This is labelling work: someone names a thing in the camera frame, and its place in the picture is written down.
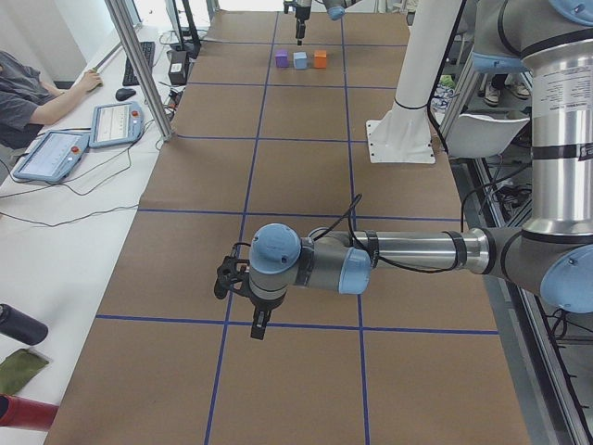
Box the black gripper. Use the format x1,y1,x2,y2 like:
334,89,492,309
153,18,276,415
283,0,312,45
214,256,283,339

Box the light blue foam block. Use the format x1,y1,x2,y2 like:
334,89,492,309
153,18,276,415
293,52,308,70

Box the orange foam block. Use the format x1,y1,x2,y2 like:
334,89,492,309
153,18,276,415
313,50,328,70

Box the purple foam block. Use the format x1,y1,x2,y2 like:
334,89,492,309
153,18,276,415
274,49,290,69

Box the black power adapter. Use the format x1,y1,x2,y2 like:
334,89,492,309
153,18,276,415
168,51,189,85

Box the black keyboard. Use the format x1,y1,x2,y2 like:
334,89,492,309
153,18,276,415
122,40,157,87

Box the black computer mouse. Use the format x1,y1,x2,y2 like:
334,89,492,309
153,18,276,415
115,87,136,102

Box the white chair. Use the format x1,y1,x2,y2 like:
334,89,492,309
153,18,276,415
447,113,530,159

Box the far teach pendant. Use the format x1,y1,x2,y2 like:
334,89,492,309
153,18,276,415
89,101,144,148

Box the teach pendant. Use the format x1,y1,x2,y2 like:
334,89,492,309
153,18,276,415
13,131,90,184
89,101,144,148

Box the black water bottle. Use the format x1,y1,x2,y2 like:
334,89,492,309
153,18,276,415
1,303,48,346

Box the green cloth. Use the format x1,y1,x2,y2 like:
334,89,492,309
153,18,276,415
1,349,49,395

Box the near teach pendant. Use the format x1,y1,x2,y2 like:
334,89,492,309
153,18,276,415
13,131,90,184

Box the red bottle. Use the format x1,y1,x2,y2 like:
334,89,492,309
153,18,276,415
1,394,59,431

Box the seated person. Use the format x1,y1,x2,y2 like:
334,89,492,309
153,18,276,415
1,51,102,149

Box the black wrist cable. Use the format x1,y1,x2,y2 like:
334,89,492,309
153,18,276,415
229,193,464,273

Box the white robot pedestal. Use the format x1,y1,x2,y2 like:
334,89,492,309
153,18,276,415
366,0,463,164

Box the aluminium frame post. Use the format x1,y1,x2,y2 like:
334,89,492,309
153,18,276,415
105,0,173,142

